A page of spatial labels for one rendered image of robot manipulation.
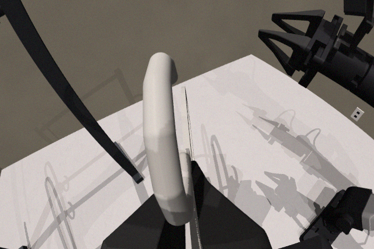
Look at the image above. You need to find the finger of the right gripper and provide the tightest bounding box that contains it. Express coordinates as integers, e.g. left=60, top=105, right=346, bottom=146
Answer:
left=272, top=9, right=326, bottom=38
left=258, top=29, right=311, bottom=76

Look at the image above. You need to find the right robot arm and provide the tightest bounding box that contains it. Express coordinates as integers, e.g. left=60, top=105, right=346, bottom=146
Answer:
left=302, top=0, right=374, bottom=244

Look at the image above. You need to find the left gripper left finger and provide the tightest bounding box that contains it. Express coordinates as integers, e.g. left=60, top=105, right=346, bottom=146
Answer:
left=101, top=194, right=186, bottom=249

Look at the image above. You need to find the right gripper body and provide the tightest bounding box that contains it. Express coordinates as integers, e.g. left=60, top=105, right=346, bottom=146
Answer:
left=296, top=0, right=374, bottom=90

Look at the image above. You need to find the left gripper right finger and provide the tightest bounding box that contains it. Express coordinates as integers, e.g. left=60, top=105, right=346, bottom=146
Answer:
left=191, top=161, right=272, bottom=249

